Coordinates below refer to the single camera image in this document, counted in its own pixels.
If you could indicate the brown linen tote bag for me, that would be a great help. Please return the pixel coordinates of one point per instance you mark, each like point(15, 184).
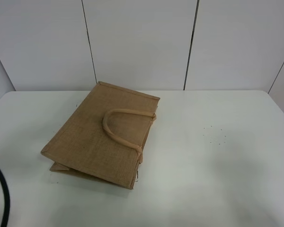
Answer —
point(105, 136)

